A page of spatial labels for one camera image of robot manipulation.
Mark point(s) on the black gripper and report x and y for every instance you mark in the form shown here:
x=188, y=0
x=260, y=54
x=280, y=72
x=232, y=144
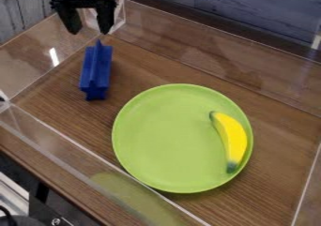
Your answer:
x=66, y=9

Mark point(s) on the clear acrylic corner bracket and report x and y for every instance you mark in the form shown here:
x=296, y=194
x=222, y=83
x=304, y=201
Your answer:
x=119, y=17

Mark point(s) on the yellow toy banana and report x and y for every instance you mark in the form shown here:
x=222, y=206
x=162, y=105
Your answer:
x=233, y=136

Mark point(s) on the blue star-shaped block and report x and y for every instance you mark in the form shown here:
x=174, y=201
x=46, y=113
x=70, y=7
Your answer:
x=95, y=76

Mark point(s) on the clear acrylic enclosure wall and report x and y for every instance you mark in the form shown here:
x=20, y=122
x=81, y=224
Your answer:
x=57, y=134

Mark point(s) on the green round plate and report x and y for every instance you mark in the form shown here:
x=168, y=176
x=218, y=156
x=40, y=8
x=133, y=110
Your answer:
x=166, y=143

